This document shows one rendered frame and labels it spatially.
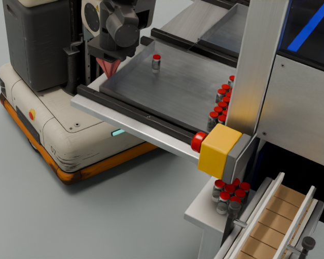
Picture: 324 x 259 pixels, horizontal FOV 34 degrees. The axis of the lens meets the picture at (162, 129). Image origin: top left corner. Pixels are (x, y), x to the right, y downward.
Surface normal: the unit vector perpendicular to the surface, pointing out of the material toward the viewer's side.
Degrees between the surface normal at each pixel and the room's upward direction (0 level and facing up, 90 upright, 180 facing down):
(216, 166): 90
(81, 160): 90
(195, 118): 0
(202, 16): 0
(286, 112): 90
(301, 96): 90
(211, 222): 0
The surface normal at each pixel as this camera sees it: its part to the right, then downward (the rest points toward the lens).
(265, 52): -0.51, 0.54
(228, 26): 0.07, -0.75
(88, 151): 0.59, 0.57
